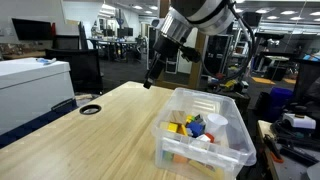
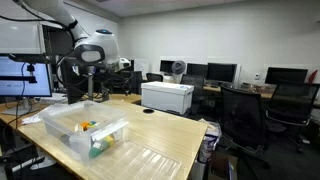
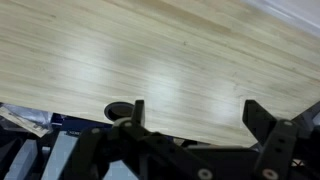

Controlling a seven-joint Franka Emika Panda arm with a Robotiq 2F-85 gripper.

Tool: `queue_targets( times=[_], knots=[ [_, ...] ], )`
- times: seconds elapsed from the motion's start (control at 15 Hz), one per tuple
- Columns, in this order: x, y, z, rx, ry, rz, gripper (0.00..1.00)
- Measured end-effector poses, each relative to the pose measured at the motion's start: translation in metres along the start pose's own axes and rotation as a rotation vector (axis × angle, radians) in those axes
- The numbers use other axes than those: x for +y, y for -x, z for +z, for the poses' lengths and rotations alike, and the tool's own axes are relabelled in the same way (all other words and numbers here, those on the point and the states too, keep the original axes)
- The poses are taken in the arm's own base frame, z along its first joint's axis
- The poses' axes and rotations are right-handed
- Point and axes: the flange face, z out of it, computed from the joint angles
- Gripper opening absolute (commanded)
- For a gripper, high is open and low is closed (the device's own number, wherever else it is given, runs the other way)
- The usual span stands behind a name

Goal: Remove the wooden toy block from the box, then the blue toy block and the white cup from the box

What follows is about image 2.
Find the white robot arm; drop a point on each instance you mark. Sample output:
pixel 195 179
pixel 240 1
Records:
pixel 100 47

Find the black desk grommet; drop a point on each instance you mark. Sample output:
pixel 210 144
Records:
pixel 148 111

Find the left computer monitor lit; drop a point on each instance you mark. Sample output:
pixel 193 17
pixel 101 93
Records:
pixel 24 76

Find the pile of colourful toy blocks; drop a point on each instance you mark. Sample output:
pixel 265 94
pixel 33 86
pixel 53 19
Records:
pixel 99 141

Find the black monitor on back desk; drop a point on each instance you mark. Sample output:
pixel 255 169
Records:
pixel 221 72

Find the black monitor far right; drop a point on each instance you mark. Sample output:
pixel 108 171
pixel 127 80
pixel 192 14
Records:
pixel 275 74

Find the clear plastic bin lid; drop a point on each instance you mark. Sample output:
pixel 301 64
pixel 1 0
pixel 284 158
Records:
pixel 132 161

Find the black mesh office chair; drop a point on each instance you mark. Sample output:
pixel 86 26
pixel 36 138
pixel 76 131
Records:
pixel 243 122

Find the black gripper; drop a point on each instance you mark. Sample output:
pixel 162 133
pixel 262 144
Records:
pixel 116 79

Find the clear plastic bin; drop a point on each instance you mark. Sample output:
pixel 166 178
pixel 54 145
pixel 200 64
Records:
pixel 60 120

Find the brown cardboard box on floor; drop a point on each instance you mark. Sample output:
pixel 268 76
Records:
pixel 223 167

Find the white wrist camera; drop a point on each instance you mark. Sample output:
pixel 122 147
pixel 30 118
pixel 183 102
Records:
pixel 124 63

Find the black office chair right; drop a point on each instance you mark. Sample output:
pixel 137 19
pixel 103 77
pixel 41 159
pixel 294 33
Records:
pixel 291 103

